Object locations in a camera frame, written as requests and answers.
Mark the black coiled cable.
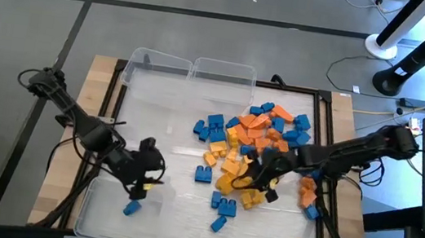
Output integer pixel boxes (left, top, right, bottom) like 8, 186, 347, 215
356, 154, 388, 189

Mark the small orange toy block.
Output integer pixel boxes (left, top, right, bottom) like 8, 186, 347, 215
265, 126, 285, 142

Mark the black right camera cable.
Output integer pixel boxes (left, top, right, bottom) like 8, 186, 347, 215
229, 173, 258, 194

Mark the black left camera cable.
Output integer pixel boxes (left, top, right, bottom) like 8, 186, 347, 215
145, 153, 170, 186

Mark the white power strip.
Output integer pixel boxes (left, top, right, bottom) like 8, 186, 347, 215
406, 115, 423, 131

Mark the black camera cable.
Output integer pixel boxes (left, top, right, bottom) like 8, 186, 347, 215
145, 153, 170, 186
229, 173, 258, 194

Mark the clear plastic bin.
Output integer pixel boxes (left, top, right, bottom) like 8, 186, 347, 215
72, 174, 166, 238
186, 55, 261, 110
119, 44, 197, 97

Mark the black power adapter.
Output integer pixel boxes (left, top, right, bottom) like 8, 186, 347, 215
397, 97, 417, 109

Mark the yellow floor cable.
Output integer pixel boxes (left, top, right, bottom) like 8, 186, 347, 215
352, 105, 399, 120

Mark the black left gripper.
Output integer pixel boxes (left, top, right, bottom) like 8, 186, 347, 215
109, 132, 170, 205

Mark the black metal table frame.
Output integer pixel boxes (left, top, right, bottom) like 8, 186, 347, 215
56, 51, 392, 238

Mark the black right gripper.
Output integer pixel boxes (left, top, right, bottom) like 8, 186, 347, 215
245, 140, 307, 208

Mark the orange wedge toy block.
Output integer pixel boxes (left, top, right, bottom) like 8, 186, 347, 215
246, 112, 273, 132
270, 104, 296, 125

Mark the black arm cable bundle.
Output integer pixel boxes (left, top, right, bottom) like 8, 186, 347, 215
310, 178, 379, 238
31, 145, 104, 238

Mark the black floor cable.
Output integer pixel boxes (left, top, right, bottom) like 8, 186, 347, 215
322, 50, 410, 102

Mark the small blue toy block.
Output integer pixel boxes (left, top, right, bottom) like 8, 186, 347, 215
198, 126, 211, 143
193, 118, 206, 136
210, 190, 223, 209

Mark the black frame clamp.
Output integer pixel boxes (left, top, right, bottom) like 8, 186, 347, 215
269, 73, 290, 88

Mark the white pole stand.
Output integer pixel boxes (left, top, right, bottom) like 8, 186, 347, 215
362, 0, 425, 66

